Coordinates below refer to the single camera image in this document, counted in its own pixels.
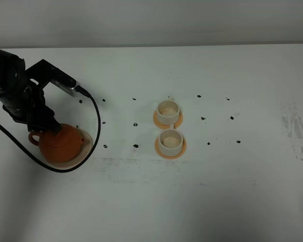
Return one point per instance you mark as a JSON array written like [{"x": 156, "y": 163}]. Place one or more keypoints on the orange cup saucer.
[
  {"x": 162, "y": 126},
  {"x": 184, "y": 146}
]

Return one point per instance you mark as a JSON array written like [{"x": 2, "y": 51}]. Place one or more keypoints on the white teacup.
[
  {"x": 168, "y": 112},
  {"x": 170, "y": 142}
]

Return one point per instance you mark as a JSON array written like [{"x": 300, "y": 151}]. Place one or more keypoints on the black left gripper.
[{"x": 24, "y": 101}]

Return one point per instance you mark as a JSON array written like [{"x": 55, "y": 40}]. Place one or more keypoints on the far white teacup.
[{"x": 168, "y": 112}]

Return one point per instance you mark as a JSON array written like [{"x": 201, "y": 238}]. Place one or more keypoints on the far orange cup saucer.
[{"x": 162, "y": 126}]

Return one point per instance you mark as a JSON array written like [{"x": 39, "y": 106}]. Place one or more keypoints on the brown clay teapot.
[{"x": 58, "y": 148}]

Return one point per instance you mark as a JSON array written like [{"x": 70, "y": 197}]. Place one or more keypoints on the near orange cup saucer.
[{"x": 184, "y": 146}]

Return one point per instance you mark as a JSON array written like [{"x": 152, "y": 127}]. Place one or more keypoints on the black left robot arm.
[{"x": 11, "y": 64}]

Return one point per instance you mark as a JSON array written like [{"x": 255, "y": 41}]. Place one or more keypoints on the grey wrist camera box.
[{"x": 58, "y": 75}]

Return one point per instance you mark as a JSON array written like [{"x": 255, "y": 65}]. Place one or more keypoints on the near white teacup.
[{"x": 170, "y": 142}]

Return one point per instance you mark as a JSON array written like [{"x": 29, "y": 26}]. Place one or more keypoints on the beige round teapot saucer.
[{"x": 84, "y": 151}]

